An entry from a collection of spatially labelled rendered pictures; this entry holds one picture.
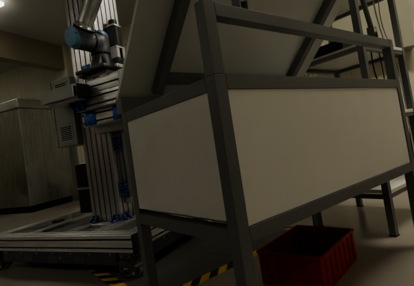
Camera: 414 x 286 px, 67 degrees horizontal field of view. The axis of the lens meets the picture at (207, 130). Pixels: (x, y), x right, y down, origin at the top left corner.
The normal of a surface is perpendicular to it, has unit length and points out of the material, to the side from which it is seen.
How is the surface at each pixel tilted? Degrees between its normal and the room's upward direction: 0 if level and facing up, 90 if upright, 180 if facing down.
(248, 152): 90
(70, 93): 90
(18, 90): 90
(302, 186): 90
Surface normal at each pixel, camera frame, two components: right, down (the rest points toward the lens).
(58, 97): -0.44, 0.02
